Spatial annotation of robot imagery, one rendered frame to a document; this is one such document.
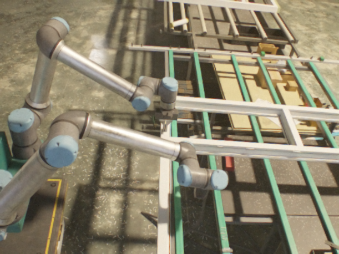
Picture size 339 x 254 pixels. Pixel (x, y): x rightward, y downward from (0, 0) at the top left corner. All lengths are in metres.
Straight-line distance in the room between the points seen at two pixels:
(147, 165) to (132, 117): 0.68
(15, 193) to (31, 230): 0.92
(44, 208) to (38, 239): 0.24
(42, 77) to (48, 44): 0.35
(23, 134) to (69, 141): 0.88
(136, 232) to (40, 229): 0.73
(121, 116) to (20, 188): 2.27
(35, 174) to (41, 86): 0.81
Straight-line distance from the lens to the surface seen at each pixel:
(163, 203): 1.74
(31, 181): 1.47
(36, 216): 2.51
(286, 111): 2.51
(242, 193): 2.33
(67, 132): 1.35
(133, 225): 2.78
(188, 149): 1.60
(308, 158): 2.30
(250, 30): 4.10
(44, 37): 1.81
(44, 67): 2.05
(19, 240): 2.43
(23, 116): 2.17
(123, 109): 3.75
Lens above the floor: 2.33
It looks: 40 degrees down
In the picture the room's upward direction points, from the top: 8 degrees clockwise
